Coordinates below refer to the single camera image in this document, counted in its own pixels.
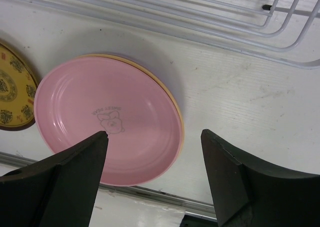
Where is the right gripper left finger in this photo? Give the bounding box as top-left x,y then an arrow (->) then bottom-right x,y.
0,131 -> 109,227

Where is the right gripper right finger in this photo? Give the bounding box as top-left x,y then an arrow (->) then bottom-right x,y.
200,129 -> 320,227

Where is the pink plastic plate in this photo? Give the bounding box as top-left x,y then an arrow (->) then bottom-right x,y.
34,57 -> 182,187

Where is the pale yellow plastic plate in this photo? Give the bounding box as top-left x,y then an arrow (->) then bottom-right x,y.
76,53 -> 185,159

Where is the small yellow patterned plate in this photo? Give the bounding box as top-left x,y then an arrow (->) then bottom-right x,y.
0,42 -> 38,131

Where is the white wire dish rack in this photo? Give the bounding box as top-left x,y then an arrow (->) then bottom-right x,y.
15,0 -> 320,70

